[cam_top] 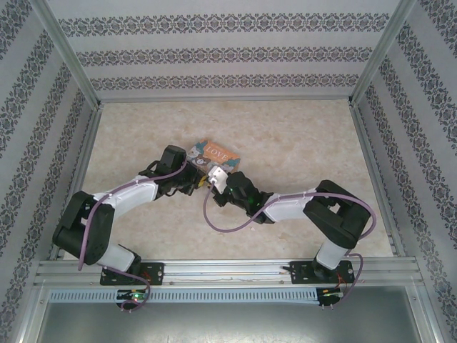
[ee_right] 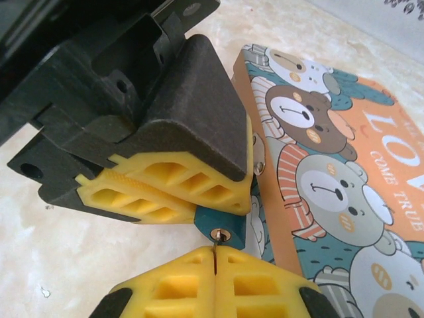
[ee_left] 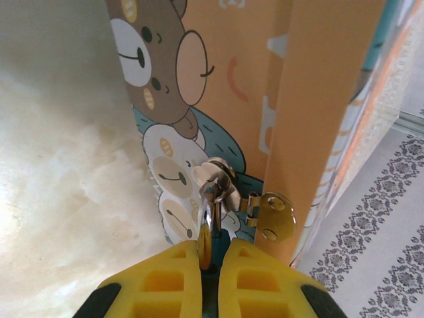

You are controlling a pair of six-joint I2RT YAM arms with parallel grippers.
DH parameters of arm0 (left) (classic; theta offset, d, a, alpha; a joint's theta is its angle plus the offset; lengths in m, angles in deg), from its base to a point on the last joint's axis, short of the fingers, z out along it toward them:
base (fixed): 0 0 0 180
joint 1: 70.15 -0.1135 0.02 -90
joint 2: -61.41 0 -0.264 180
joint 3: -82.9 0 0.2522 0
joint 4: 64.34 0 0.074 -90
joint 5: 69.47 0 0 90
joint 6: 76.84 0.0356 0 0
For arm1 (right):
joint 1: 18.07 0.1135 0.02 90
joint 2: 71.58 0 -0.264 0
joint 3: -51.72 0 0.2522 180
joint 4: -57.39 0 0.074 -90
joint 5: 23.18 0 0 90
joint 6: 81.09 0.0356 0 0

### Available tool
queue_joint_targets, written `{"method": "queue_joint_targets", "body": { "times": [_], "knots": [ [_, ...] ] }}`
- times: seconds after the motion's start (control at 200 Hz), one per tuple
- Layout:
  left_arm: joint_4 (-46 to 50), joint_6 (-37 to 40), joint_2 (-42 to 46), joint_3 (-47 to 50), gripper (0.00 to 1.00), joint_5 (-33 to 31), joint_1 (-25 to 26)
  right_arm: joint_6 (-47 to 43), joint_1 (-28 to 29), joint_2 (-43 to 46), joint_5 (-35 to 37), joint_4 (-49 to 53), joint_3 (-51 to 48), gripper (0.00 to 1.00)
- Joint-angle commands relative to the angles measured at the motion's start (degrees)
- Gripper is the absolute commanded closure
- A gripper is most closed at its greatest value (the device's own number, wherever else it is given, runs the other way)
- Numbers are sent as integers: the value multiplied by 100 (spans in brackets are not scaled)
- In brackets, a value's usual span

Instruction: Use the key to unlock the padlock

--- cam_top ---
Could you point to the small green-lit circuit board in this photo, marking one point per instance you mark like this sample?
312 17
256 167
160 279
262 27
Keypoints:
332 293
134 296

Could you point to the aluminium side rail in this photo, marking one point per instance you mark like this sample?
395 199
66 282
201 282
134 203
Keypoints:
376 171
80 171

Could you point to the aluminium front rail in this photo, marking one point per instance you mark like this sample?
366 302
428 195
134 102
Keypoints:
228 268

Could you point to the colourful picture book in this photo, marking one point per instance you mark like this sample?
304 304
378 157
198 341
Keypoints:
218 151

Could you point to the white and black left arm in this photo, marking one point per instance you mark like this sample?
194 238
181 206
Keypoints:
132 194

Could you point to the grey metal sheet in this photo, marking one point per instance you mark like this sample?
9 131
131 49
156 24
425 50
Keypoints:
228 321

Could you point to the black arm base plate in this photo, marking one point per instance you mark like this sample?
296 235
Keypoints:
300 271
153 273

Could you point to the aluminium back rail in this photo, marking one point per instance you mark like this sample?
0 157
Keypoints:
225 101

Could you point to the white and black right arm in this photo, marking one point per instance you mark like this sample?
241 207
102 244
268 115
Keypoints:
335 214

